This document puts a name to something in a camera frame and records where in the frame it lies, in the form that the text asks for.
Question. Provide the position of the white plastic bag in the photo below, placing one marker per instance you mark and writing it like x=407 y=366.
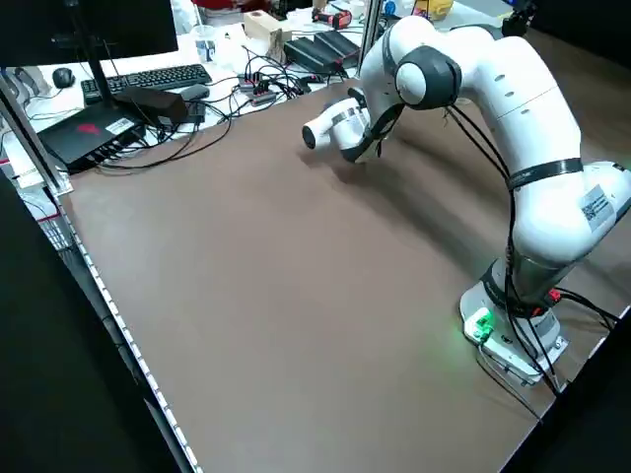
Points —
x=185 y=15

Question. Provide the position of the small grey device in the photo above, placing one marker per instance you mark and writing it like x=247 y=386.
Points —
x=194 y=91

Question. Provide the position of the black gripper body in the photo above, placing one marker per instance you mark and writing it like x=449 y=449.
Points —
x=517 y=20

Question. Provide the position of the black box with red logo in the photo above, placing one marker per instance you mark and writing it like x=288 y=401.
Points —
x=89 y=133

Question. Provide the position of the black power brick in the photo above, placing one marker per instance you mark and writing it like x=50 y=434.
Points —
x=337 y=45
x=308 y=54

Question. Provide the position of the clear plastic cup with lid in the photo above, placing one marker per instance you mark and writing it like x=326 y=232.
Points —
x=203 y=47

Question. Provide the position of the red and black tool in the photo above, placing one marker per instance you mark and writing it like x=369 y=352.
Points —
x=332 y=17

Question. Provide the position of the black keyboard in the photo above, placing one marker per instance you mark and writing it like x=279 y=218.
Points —
x=148 y=79

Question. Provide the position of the dark rectangular box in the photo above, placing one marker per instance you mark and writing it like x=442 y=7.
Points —
x=153 y=103

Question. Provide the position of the black computer monitor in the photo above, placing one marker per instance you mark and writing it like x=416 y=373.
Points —
x=89 y=24

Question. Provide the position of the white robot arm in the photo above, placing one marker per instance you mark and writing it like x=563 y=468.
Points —
x=517 y=148

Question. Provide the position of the black computer mouse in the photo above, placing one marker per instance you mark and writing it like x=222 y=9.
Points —
x=63 y=77

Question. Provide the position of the aluminium profile post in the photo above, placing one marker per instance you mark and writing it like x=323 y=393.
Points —
x=370 y=24

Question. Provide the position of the grey USB hub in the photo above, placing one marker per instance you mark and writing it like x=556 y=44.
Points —
x=263 y=98
x=256 y=81

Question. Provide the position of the aluminium corner post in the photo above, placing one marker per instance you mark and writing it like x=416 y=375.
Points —
x=29 y=133

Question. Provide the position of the black monitor stand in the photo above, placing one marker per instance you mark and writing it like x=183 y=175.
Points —
x=98 y=79

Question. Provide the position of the small blue object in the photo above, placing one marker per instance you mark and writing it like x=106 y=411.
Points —
x=391 y=8

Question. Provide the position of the red plug on arm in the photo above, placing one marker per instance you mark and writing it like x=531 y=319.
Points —
x=554 y=297

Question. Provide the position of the yellow rounded object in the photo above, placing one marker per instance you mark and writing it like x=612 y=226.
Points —
x=439 y=9

